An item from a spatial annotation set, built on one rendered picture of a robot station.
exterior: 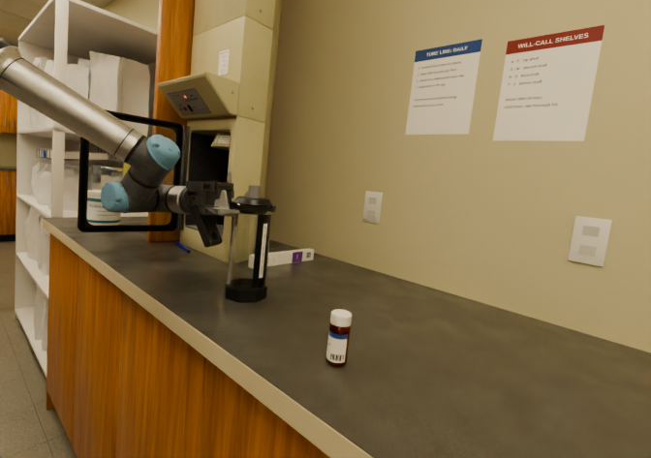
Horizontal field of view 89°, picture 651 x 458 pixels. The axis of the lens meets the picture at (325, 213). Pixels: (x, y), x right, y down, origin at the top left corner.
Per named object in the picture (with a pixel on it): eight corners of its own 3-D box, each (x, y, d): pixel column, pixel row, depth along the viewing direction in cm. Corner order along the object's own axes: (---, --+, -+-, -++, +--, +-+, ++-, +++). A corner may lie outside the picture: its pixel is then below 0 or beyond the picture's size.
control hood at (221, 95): (186, 119, 124) (188, 92, 123) (237, 115, 104) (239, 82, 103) (155, 112, 116) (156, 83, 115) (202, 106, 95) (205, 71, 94)
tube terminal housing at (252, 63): (233, 238, 148) (248, 59, 140) (283, 255, 127) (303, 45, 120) (178, 243, 129) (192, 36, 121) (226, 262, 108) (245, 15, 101)
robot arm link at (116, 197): (114, 163, 76) (157, 167, 86) (93, 196, 80) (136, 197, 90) (129, 188, 74) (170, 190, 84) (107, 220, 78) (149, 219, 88)
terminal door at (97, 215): (176, 230, 126) (183, 124, 122) (77, 232, 107) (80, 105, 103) (176, 230, 127) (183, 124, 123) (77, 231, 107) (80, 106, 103)
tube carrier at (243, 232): (276, 290, 84) (284, 205, 82) (249, 302, 74) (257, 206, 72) (242, 281, 88) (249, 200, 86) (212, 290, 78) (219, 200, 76)
